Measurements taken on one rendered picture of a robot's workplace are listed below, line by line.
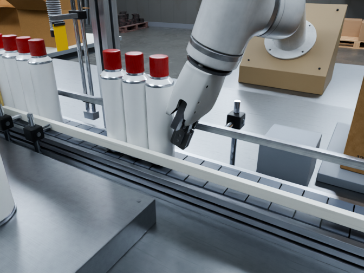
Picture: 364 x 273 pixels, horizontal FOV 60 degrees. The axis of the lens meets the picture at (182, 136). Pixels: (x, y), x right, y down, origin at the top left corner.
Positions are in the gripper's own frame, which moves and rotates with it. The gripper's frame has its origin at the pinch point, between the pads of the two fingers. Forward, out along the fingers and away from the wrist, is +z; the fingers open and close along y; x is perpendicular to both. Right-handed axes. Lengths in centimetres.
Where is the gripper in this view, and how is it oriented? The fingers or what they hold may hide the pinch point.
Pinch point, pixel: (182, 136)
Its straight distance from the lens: 58.0
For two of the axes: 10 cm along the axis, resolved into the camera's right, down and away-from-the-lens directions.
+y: -5.1, 3.8, -7.7
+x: 8.1, 5.2, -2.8
